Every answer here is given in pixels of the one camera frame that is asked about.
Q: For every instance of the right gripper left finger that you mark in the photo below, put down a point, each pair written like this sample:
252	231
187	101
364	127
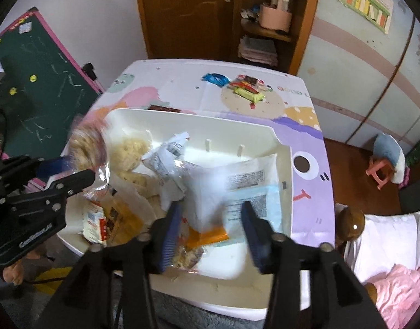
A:
84	298

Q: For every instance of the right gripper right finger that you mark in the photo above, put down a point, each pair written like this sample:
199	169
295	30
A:
337	297

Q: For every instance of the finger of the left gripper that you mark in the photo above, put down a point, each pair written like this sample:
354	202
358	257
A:
18	171
55	188

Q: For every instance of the round brown cake packet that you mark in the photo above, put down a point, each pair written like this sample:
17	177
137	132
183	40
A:
87	150

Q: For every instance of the white orange snack packet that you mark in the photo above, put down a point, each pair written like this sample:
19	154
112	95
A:
207	191

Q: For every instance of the clear yellow puff snack bag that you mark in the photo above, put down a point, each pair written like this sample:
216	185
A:
126	154

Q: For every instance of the white red snack bag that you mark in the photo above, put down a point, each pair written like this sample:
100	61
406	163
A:
167	162

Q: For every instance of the person's left hand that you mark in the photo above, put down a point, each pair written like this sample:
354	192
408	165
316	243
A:
14	274

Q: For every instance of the white barcode snack packet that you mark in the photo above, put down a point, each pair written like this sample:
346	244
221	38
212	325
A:
94	222

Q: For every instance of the pink blanket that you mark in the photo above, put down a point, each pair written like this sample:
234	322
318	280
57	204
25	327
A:
396	295

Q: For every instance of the orange fried snack bag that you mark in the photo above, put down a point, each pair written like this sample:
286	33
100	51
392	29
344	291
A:
126	217

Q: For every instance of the white pillow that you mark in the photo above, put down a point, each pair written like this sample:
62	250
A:
385	241

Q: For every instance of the wooden bedpost knob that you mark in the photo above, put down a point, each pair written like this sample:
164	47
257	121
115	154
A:
350	224

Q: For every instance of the small brown pastry packet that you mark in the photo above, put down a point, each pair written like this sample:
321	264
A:
186	259

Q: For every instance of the dark red snack bar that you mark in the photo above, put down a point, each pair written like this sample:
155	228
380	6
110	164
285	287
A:
163	108

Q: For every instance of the black clip on chalkboard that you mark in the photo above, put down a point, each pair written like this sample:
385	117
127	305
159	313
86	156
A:
88	69

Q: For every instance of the large white blue packet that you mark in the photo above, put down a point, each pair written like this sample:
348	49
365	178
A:
266	203

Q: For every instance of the pink plastic stool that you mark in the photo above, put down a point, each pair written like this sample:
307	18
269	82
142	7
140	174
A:
381	170

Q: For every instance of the blue white cushion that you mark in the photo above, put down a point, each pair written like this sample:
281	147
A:
385	146

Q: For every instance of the white plastic storage bin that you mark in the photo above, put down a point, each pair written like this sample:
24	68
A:
226	281

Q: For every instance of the blue snack packet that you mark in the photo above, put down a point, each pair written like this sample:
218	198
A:
216	79

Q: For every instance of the brown wooden door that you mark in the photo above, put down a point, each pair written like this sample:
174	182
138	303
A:
187	29

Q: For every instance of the pile of colourful candies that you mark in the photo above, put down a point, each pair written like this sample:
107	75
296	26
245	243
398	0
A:
250	88

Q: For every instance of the cartoon patterned table mat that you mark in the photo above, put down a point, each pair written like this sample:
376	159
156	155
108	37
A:
288	109

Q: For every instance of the pastel sliding wardrobe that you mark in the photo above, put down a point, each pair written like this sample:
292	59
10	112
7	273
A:
361	80

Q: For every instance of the stack of folded papers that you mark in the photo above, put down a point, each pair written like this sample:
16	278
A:
261	51

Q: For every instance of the pink basket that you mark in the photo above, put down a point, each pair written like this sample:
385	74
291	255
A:
274	15

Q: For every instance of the wooden corner shelf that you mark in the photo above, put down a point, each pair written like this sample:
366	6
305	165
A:
290	46

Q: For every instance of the green chalkboard pink frame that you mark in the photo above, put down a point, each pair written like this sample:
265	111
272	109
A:
44	89

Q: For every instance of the wall calendar poster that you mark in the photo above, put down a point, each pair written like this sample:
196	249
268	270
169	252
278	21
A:
366	0

